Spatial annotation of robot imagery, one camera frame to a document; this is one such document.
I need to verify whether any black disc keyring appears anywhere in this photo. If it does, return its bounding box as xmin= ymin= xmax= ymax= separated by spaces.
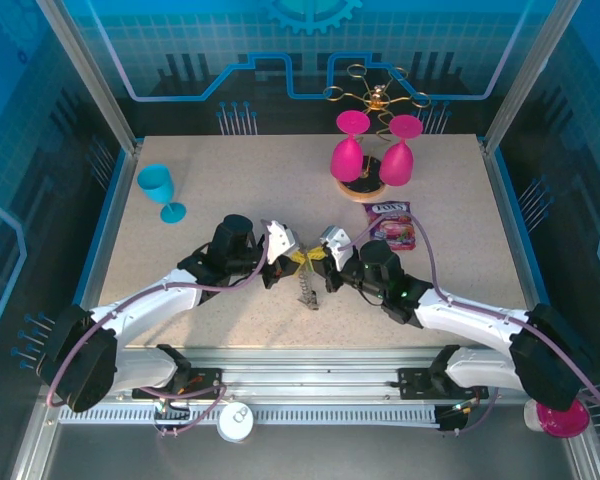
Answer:
xmin=298 ymin=243 xmax=317 ymax=302

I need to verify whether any purple candy bag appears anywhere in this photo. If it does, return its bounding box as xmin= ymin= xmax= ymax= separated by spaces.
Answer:
xmin=362 ymin=201 xmax=419 ymax=251

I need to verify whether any blue plastic goblet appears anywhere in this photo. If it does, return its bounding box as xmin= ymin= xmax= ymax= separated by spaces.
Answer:
xmin=137 ymin=163 xmax=187 ymax=225

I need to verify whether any pink plastic goblet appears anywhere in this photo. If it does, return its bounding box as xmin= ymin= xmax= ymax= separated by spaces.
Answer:
xmin=328 ymin=109 xmax=371 ymax=182
xmin=378 ymin=114 xmax=424 ymax=186

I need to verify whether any aluminium mounting beam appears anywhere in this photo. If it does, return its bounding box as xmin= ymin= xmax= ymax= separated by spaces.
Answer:
xmin=42 ymin=347 xmax=531 ymax=406

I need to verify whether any white tin can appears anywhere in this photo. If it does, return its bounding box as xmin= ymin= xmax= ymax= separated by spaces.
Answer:
xmin=216 ymin=402 xmax=255 ymax=444

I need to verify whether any pink and white cup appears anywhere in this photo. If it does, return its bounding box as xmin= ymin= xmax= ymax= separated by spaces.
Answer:
xmin=523 ymin=398 xmax=591 ymax=440

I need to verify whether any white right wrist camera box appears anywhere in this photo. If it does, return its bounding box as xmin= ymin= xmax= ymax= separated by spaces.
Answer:
xmin=319 ymin=224 xmax=362 ymax=266

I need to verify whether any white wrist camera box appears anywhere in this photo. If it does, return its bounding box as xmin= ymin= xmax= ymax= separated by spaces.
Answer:
xmin=258 ymin=218 xmax=302 ymax=262
xmin=319 ymin=224 xmax=362 ymax=266

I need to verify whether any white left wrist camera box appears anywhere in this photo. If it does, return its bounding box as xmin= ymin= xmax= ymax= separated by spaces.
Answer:
xmin=258 ymin=218 xmax=302 ymax=262

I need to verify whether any gold wire glass rack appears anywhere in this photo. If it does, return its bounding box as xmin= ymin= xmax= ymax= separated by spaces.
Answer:
xmin=323 ymin=63 xmax=432 ymax=197

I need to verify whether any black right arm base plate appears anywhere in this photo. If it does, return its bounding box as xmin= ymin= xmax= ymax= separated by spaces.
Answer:
xmin=397 ymin=367 xmax=490 ymax=401

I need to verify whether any aluminium table side rail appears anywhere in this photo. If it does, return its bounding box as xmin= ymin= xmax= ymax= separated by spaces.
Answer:
xmin=479 ymin=139 xmax=549 ymax=321
xmin=74 ymin=142 xmax=144 ymax=321

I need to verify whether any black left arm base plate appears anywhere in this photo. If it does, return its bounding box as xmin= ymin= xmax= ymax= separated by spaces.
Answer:
xmin=131 ymin=368 xmax=225 ymax=401

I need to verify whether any slotted grey cable duct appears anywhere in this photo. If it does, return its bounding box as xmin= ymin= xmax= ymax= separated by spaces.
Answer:
xmin=58 ymin=405 xmax=441 ymax=426

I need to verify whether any aluminium frame post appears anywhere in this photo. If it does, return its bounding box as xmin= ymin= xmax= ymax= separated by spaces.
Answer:
xmin=34 ymin=0 xmax=144 ymax=154
xmin=482 ymin=0 xmax=581 ymax=151

